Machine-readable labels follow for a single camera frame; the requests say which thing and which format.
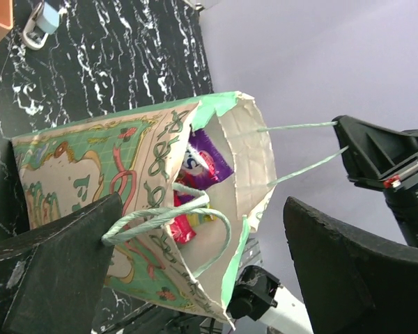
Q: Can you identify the purple Fox's candy bag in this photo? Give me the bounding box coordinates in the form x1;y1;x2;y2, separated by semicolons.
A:
178;129;233;190

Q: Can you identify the light blue padlock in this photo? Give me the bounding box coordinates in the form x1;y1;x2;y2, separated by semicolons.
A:
21;1;62;51

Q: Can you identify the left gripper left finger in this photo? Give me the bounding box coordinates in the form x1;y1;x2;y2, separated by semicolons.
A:
0;193;122;333

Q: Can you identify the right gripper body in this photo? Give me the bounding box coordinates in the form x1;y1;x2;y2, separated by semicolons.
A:
382;113;418;251

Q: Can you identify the yellow snack packet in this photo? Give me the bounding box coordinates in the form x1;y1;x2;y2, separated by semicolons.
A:
187;214;215;228

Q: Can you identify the pink red snack packet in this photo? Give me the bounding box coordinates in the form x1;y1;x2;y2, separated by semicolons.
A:
171;191;196;245

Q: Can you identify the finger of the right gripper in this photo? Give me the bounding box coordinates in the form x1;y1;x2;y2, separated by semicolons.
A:
334;116;418;190

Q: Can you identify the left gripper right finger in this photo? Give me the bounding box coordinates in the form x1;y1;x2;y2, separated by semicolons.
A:
283;197;418;333

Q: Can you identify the green patterned paper bag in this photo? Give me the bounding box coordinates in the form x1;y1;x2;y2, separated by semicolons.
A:
10;90;349;331

